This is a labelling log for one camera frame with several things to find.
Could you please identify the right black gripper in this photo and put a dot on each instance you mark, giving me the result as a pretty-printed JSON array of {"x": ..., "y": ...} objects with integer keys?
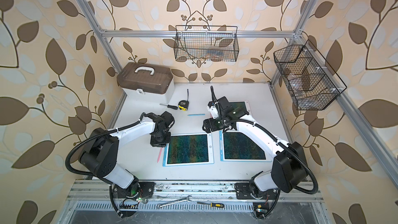
[{"x": 213, "y": 127}]

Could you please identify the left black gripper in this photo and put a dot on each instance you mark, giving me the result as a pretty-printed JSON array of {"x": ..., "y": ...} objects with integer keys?
[{"x": 168, "y": 141}]

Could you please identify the pink stylus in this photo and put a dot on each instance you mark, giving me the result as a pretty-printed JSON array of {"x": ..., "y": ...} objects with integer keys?
[{"x": 160, "y": 154}]

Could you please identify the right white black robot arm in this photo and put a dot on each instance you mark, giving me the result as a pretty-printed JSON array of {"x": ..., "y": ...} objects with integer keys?
[{"x": 289, "y": 166}]

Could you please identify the left blue writing tablet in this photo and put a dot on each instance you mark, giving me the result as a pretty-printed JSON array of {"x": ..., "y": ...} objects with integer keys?
[{"x": 189, "y": 150}]

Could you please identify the blue writing tablet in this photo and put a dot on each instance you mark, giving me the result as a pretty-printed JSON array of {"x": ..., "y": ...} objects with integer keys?
[
  {"x": 189, "y": 150},
  {"x": 237, "y": 147}
]

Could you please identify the right blue writing tablet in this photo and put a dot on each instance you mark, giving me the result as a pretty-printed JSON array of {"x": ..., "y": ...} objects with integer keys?
[{"x": 237, "y": 147}]

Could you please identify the pink writing tablet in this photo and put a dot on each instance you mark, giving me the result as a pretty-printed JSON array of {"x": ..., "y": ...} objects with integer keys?
[{"x": 243, "y": 105}]

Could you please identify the yellow black tape measure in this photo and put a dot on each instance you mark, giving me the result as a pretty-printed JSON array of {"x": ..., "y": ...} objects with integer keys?
[{"x": 184, "y": 104}]

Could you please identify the brown lid white toolbox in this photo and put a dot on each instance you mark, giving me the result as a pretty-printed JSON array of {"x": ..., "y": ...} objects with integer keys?
[{"x": 147, "y": 82}]

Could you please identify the silver wrench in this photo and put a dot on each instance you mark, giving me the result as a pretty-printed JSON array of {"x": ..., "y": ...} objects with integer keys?
[{"x": 186, "y": 199}]

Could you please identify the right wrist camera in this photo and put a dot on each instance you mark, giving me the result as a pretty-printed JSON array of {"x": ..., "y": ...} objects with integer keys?
[{"x": 221, "y": 108}]

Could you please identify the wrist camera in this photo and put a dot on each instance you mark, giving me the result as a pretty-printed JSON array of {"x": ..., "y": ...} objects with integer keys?
[
  {"x": 166, "y": 120},
  {"x": 221, "y": 108}
]

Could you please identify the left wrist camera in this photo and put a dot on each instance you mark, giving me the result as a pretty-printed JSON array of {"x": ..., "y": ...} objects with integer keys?
[{"x": 166, "y": 120}]

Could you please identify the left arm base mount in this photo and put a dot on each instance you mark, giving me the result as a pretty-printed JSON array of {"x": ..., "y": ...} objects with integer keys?
[{"x": 126, "y": 202}]

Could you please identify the yellow black handle screwdriver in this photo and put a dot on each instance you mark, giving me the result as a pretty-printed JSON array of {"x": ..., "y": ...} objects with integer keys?
[{"x": 210, "y": 204}]

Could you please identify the back black wire basket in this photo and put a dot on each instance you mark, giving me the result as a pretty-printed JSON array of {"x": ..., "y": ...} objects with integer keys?
[{"x": 206, "y": 43}]

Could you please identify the black wire basket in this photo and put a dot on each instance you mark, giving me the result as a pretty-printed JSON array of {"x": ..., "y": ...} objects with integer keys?
[
  {"x": 206, "y": 43},
  {"x": 312, "y": 82}
]

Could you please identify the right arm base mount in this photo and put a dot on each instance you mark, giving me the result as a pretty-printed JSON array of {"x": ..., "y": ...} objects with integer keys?
[{"x": 268, "y": 199}]

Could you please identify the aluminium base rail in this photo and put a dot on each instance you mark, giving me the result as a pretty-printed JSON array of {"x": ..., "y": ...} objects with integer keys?
[{"x": 94, "y": 195}]

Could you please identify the right black wire basket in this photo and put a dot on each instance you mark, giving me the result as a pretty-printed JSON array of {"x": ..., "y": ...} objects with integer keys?
[{"x": 312, "y": 82}]

